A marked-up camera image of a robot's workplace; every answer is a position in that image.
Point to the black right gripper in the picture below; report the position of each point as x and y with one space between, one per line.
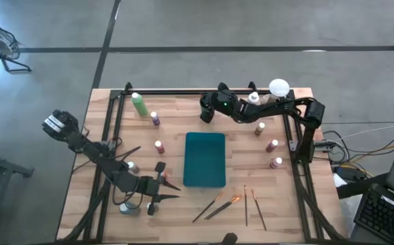
226 105

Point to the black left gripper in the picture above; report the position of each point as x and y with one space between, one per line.
144 187

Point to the large grey-blue paint bottle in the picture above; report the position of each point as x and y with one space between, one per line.
132 210

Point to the thin black paintbrush orange tip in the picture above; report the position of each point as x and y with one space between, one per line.
207 208

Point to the thick black paintbrush orange bristles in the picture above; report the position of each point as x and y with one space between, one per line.
222 208

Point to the large green paint bottle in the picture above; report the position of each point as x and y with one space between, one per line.
139 106

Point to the thin brown paintbrush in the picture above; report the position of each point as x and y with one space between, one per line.
259 210
245 207

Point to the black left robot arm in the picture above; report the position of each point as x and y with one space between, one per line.
94 151

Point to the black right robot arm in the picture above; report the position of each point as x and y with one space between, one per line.
271 108

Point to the small orange paint bottle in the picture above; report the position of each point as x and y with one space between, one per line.
164 175

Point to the small grey paint bottle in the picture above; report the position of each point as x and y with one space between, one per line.
154 205

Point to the small white paint bottle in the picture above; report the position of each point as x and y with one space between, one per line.
133 166

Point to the small yellow ochre paint bottle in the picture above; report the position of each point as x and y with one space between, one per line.
260 128

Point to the small purple paint bottle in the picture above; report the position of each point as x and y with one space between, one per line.
155 119

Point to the small dark red paint bottle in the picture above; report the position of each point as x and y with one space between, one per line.
271 146

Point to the small pink paint bottle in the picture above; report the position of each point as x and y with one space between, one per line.
276 163

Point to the teal plastic bin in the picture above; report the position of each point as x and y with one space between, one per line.
205 160

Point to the white flood light bulb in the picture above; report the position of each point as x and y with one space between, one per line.
279 87

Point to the person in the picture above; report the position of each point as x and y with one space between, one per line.
230 239

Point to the black power strip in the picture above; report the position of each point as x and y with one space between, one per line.
349 173

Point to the dark grey metal stand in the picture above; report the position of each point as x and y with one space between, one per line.
2 165

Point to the black side desk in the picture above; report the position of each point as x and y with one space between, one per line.
360 186

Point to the black keyboard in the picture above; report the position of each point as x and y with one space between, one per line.
383 217

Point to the black aluminium rig frame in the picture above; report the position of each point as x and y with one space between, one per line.
169 92

